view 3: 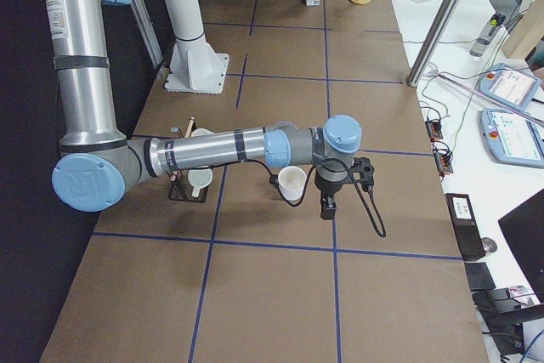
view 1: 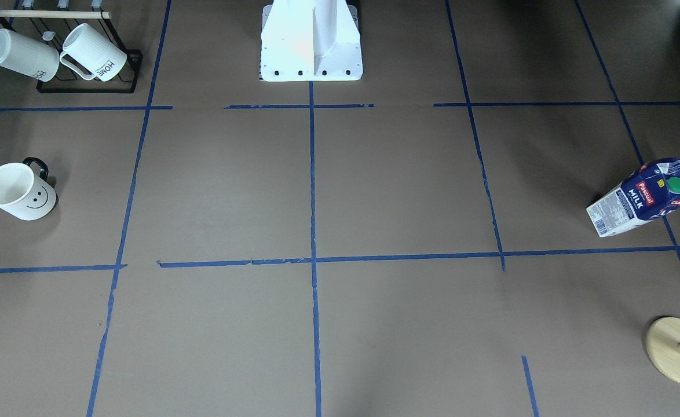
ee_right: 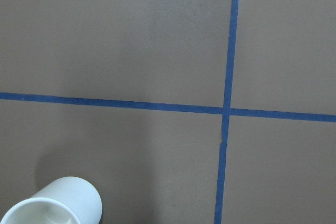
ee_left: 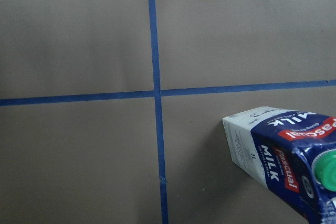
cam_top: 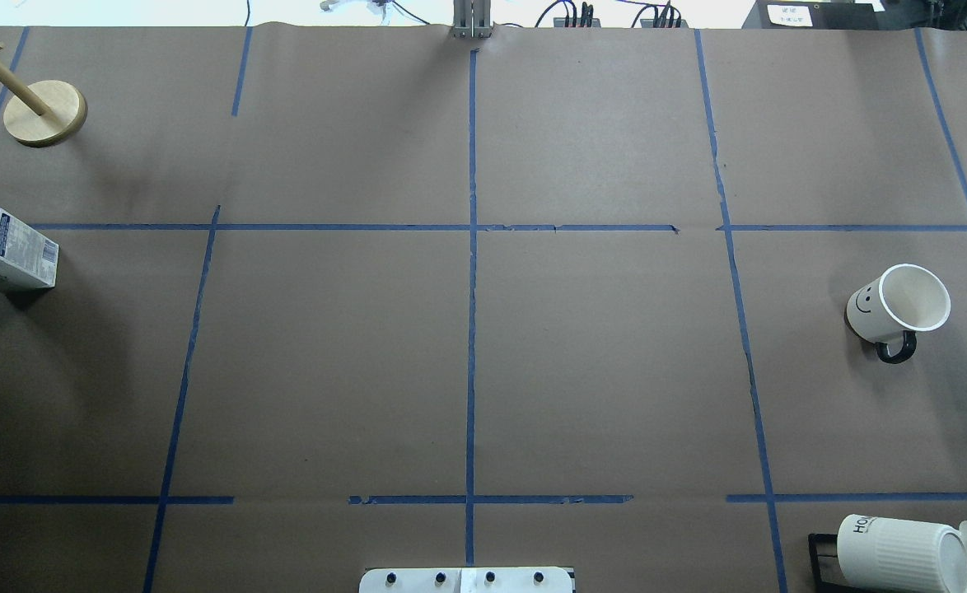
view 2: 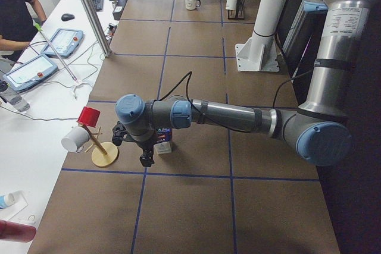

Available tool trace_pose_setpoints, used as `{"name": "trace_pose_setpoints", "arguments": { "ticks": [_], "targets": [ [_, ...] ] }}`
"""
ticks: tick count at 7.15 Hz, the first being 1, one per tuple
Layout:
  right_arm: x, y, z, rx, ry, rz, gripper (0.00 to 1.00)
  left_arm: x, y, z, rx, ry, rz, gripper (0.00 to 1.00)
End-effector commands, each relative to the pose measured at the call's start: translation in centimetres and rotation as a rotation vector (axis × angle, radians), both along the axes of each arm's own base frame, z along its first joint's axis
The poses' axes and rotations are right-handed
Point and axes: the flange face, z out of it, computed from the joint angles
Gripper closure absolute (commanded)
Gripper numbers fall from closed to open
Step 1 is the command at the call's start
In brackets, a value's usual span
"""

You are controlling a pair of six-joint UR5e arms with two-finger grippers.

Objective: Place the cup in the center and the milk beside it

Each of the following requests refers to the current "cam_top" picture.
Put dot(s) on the aluminium frame post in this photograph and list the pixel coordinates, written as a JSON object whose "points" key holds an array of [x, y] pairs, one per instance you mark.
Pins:
{"points": [[471, 19]]}

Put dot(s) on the white smiley mug black handle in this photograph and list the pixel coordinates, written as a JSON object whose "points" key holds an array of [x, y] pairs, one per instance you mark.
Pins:
{"points": [[889, 312]]}

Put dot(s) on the wooden mug tree stand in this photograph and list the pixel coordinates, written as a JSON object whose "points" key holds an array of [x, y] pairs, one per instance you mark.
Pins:
{"points": [[43, 113]]}

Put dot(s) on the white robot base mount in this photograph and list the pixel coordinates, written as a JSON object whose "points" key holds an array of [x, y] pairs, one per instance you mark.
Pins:
{"points": [[469, 579]]}

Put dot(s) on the black wire cup rack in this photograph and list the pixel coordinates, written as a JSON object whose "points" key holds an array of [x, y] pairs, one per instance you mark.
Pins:
{"points": [[822, 554]]}

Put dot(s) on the white ribbed paper cup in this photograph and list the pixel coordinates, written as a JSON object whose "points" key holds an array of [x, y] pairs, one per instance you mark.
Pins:
{"points": [[890, 555]]}

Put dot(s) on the black box with label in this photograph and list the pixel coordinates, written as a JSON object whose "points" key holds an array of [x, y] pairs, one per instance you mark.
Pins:
{"points": [[811, 15]]}

